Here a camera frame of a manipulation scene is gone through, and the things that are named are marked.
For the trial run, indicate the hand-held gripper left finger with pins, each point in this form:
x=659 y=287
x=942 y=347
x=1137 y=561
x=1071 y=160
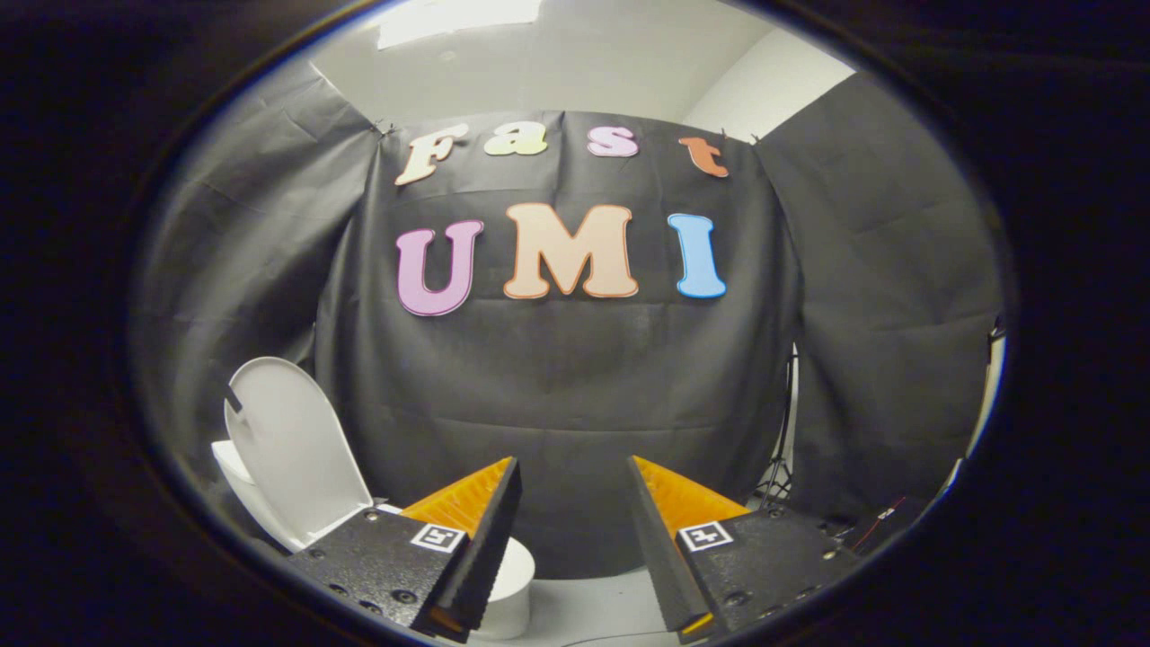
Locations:
x=490 y=548

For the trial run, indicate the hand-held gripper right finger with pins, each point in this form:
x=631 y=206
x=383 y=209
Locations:
x=656 y=548

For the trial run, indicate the white toilet lid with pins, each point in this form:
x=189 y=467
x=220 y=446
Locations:
x=292 y=449

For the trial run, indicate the white toilet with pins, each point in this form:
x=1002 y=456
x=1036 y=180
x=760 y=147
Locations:
x=509 y=584

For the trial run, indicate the black tripod stand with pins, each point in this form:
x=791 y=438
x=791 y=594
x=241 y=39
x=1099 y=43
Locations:
x=783 y=449

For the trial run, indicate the black backdrop cloth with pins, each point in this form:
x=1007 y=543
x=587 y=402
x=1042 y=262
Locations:
x=575 y=395

